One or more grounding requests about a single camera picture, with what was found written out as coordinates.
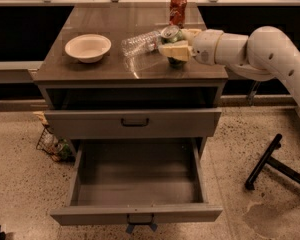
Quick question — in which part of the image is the open grey bottom drawer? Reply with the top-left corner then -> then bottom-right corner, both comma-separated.
51,138 -> 222,226

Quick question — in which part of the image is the black stand leg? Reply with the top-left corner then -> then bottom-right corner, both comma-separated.
245,134 -> 300,190

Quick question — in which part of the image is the grey drawer cabinet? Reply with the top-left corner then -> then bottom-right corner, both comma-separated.
34,3 -> 228,151

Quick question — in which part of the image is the clear plastic water bottle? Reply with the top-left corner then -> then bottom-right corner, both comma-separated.
121,30 -> 161,57

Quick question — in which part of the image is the green soda can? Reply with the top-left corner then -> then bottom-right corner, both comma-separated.
161,25 -> 184,67

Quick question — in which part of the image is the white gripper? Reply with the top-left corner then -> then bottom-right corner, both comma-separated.
158,28 -> 224,65

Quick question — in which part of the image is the wire basket with bottles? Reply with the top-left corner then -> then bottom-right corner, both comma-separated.
36,128 -> 75,162

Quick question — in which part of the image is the closed grey middle drawer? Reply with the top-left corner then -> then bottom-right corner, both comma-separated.
45,108 -> 221,139

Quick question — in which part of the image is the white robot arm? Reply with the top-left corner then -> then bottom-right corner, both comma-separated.
159,26 -> 300,118

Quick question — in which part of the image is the white paper bowl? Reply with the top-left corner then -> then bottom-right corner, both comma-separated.
65,34 -> 111,63

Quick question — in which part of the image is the red crushed soda can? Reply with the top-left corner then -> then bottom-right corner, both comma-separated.
169,0 -> 187,28

